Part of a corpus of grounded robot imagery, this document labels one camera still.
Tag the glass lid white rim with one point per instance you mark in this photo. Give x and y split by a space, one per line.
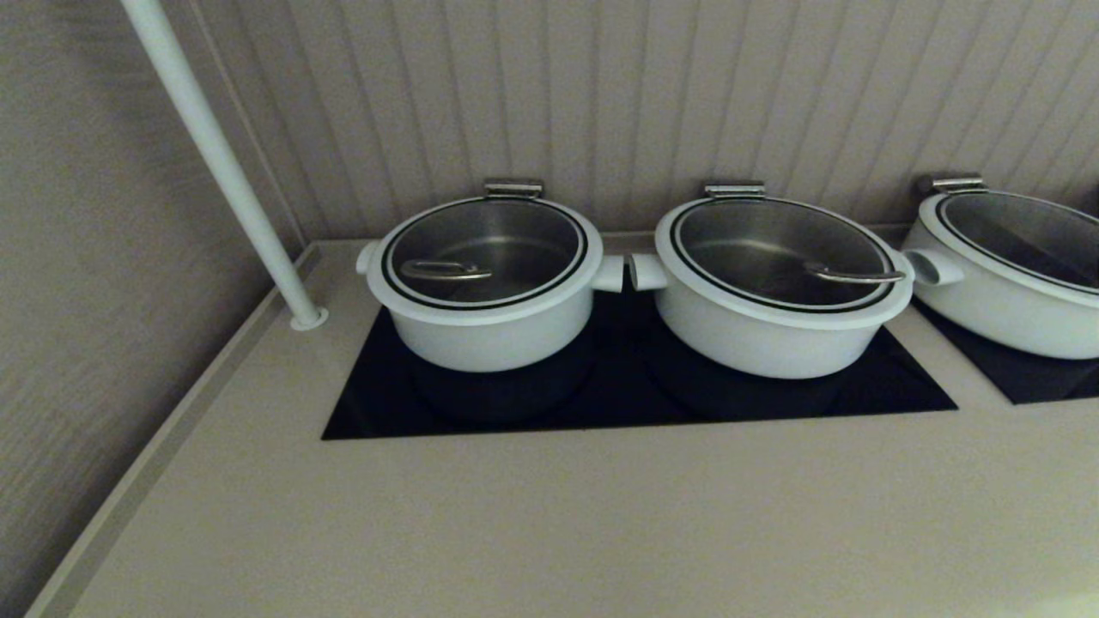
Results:
485 249
1030 232

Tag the white round pot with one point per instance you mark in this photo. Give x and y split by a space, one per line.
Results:
987 311
489 342
755 350

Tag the middle white pot with lid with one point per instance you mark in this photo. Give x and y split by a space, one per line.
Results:
773 249

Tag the large black glass cooktop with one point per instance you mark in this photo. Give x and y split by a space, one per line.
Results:
618 396

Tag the white metal pole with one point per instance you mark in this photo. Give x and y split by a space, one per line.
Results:
215 146

